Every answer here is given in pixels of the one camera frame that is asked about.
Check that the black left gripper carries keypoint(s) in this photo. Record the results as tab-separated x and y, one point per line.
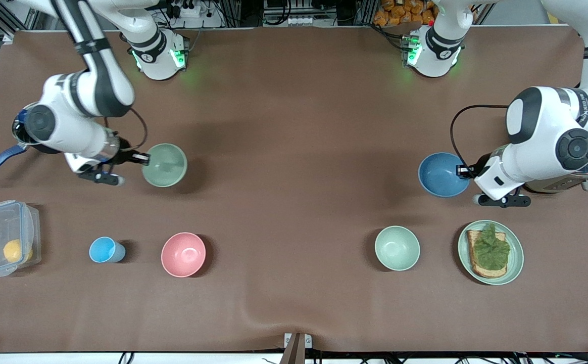
479	165

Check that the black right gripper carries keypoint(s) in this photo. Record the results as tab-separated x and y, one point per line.
124	155

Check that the blue bowl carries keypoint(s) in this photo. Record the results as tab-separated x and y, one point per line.
440	177

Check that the pale green bowl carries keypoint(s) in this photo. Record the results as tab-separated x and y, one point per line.
170	167
397	247

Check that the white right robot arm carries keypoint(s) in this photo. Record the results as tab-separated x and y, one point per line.
97	86

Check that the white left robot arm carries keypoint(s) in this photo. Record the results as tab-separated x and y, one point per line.
551	131

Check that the pink bowl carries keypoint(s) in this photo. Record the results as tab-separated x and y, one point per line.
183	254

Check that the bread slice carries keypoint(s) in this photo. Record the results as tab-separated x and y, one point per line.
473	253

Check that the green lettuce leaf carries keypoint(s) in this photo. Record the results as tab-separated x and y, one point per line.
491	250

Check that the cream and chrome toaster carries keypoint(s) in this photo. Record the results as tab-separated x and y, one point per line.
556	186

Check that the light blue cup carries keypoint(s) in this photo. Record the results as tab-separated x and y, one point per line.
103	249

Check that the pale green plate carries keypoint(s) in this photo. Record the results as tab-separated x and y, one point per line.
515	263

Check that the glass lid with blue knob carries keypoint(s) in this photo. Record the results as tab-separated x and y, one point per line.
17	134

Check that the yellow lemon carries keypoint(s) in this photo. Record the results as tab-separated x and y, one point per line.
13	251

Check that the orange snack bag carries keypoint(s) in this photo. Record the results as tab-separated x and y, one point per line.
400	12

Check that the brown table mat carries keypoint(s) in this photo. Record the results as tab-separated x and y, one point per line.
294	278

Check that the small white power strip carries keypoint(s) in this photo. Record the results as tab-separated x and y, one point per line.
301	20

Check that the aluminium frame rail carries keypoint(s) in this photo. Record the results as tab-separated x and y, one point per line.
21	20

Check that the metal table clamp bracket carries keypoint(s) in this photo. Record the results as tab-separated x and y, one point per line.
289	339

